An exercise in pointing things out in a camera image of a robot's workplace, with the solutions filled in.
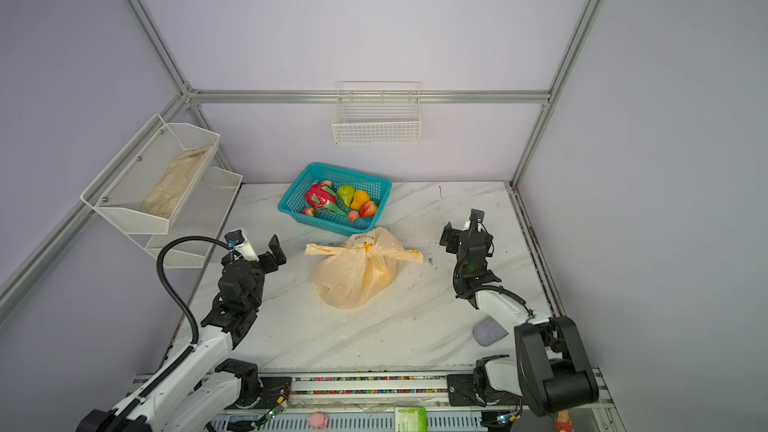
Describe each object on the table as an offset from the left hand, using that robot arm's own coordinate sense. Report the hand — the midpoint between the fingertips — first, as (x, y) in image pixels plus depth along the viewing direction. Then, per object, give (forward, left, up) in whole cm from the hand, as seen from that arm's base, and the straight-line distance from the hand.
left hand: (258, 242), depth 80 cm
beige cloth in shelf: (+10, +24, +11) cm, 28 cm away
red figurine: (-39, -76, -15) cm, 87 cm away
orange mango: (+30, -25, -14) cm, 41 cm away
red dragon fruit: (+28, -11, -11) cm, 32 cm away
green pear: (+31, -20, -13) cm, 39 cm away
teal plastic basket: (+33, -31, -12) cm, 47 cm away
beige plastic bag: (-5, -27, -8) cm, 29 cm away
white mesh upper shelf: (+2, +28, +17) cm, 32 cm away
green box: (-38, -41, -17) cm, 59 cm away
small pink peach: (+22, -23, -15) cm, 35 cm away
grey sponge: (-19, -63, -15) cm, 68 cm away
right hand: (+8, -58, -2) cm, 58 cm away
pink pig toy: (-38, -20, -17) cm, 46 cm away
